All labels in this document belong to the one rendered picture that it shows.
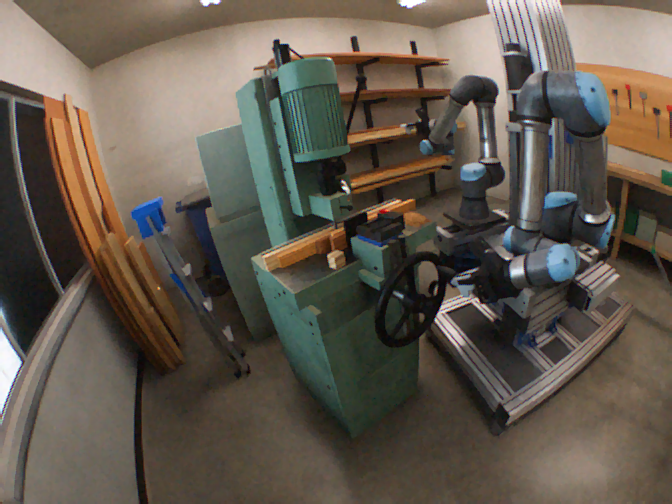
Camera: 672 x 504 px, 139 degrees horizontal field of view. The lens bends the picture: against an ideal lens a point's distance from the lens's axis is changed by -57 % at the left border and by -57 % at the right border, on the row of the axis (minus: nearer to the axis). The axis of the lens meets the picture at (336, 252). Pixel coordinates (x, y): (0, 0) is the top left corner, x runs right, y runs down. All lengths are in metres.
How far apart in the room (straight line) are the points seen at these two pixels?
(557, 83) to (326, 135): 0.62
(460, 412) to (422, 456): 0.30
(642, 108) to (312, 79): 3.32
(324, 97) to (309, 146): 0.15
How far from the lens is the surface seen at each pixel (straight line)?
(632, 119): 3.60
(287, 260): 0.91
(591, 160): 0.77
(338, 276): 0.83
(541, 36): 1.19
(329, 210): 0.91
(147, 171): 3.16
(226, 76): 3.24
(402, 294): 0.82
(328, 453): 1.45
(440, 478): 1.37
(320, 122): 0.84
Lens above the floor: 1.30
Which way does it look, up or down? 26 degrees down
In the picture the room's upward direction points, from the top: 11 degrees counter-clockwise
